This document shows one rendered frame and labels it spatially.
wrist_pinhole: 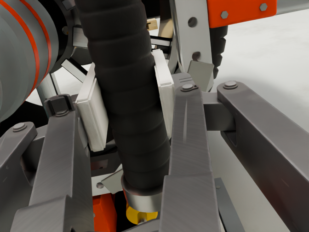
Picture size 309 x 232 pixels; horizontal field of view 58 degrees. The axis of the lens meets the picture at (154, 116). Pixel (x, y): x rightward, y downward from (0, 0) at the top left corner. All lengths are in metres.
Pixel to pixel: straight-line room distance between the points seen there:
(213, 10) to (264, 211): 0.96
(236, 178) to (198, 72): 1.01
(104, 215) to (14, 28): 0.34
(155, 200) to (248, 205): 1.06
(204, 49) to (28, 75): 0.22
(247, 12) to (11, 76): 0.29
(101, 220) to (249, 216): 0.78
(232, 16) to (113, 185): 0.31
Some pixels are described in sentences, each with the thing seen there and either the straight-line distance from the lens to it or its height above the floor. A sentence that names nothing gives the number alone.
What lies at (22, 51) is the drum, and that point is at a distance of 0.30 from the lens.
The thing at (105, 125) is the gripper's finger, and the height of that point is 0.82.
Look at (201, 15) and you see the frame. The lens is 0.38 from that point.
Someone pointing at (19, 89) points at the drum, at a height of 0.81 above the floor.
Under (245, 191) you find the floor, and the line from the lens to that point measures 1.30.
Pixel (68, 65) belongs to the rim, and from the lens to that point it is 0.50.
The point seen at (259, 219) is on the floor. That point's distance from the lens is 1.20.
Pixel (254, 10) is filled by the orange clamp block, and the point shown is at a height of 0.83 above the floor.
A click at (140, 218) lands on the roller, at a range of 0.52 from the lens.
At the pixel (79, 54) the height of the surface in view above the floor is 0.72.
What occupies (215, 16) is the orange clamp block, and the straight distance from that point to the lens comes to 0.38.
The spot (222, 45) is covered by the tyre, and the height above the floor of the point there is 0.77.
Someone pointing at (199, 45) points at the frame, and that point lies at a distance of 0.39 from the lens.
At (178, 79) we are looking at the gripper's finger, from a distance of 0.16.
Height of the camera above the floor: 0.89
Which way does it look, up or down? 27 degrees down
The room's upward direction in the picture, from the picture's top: 11 degrees counter-clockwise
